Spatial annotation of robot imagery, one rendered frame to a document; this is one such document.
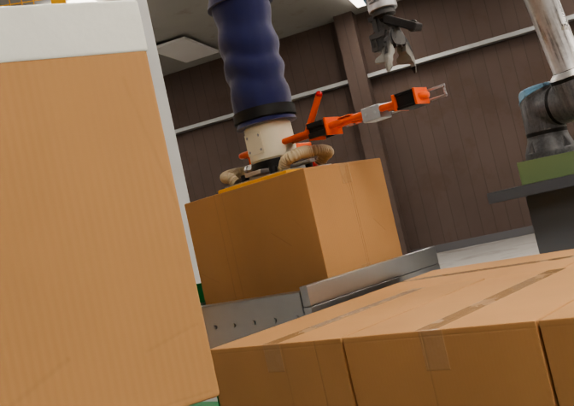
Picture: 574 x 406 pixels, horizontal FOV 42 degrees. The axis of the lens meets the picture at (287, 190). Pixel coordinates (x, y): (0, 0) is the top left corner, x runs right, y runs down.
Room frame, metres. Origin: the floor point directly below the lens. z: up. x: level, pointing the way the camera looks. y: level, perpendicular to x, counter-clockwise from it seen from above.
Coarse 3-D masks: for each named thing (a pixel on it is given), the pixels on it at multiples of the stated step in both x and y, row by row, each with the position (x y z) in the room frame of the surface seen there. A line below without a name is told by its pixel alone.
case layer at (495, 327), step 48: (384, 288) 2.20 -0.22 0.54; (432, 288) 1.92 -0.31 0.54; (480, 288) 1.71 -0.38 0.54; (528, 288) 1.53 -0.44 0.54; (288, 336) 1.63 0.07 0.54; (336, 336) 1.47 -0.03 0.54; (384, 336) 1.37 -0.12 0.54; (432, 336) 1.30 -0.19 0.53; (480, 336) 1.24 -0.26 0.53; (528, 336) 1.18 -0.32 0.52; (240, 384) 1.65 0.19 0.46; (288, 384) 1.55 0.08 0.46; (336, 384) 1.46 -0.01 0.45; (384, 384) 1.38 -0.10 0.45; (432, 384) 1.31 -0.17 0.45; (480, 384) 1.25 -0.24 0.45; (528, 384) 1.19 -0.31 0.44
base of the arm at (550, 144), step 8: (552, 128) 2.73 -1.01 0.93; (560, 128) 2.74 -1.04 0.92; (528, 136) 2.80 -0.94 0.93; (536, 136) 2.76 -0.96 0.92; (544, 136) 2.74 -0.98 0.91; (552, 136) 2.73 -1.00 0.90; (560, 136) 2.73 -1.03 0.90; (568, 136) 2.75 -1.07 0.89; (528, 144) 2.80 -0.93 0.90; (536, 144) 2.76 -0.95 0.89; (544, 144) 2.74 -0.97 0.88; (552, 144) 2.72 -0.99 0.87; (560, 144) 2.72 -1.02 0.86; (568, 144) 2.74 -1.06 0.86; (528, 152) 2.80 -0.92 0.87; (536, 152) 2.75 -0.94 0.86; (544, 152) 2.73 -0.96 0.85; (552, 152) 2.72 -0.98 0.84; (560, 152) 2.72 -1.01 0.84; (528, 160) 2.80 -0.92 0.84
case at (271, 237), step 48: (240, 192) 2.44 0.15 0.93; (288, 192) 2.30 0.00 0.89; (336, 192) 2.33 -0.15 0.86; (384, 192) 2.51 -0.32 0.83; (192, 240) 2.65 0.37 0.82; (240, 240) 2.48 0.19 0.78; (288, 240) 2.33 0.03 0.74; (336, 240) 2.29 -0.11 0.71; (384, 240) 2.47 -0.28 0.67; (240, 288) 2.51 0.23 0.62; (288, 288) 2.36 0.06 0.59
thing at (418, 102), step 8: (416, 88) 2.16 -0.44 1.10; (424, 88) 2.19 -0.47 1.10; (392, 96) 2.20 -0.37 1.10; (400, 96) 2.20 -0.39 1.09; (408, 96) 2.18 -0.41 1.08; (416, 96) 2.15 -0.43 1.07; (400, 104) 2.20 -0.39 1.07; (408, 104) 2.18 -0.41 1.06; (416, 104) 2.17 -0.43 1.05; (424, 104) 2.21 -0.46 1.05
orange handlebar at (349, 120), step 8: (424, 96) 2.16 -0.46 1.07; (384, 104) 2.24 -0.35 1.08; (392, 104) 2.22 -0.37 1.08; (360, 112) 2.30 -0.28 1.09; (344, 120) 2.35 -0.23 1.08; (352, 120) 2.33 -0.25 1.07; (360, 120) 2.36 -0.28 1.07; (296, 136) 2.49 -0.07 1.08; (304, 136) 2.47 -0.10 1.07; (296, 144) 2.76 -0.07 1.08; (304, 144) 2.79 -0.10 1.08
